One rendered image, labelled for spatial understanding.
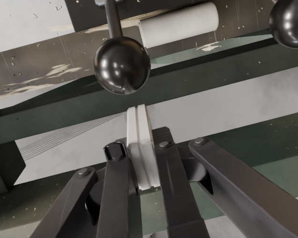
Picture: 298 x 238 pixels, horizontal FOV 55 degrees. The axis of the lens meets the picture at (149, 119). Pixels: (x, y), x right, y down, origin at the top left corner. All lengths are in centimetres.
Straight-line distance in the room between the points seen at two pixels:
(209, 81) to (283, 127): 12
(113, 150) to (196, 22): 19
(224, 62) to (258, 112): 176
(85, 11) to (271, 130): 29
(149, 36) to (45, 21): 10
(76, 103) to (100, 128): 311
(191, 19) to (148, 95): 13
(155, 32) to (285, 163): 21
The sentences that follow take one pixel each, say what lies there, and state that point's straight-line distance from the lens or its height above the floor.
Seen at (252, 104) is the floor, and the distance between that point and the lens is 215.
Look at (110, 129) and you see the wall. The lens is 358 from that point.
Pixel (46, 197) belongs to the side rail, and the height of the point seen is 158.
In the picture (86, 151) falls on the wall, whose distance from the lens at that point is 350.
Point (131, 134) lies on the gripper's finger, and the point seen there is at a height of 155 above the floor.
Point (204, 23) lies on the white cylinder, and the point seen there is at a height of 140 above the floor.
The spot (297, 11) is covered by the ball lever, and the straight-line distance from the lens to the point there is 20.
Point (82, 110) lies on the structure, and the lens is 41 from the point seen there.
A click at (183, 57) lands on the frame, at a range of 125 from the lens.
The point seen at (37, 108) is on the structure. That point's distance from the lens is 42.
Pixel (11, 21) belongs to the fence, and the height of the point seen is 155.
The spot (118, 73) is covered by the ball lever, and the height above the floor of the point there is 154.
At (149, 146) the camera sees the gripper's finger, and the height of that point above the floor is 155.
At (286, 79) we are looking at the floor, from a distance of 196.
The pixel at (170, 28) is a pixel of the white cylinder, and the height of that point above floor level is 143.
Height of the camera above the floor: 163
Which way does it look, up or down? 31 degrees down
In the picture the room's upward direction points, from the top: 118 degrees counter-clockwise
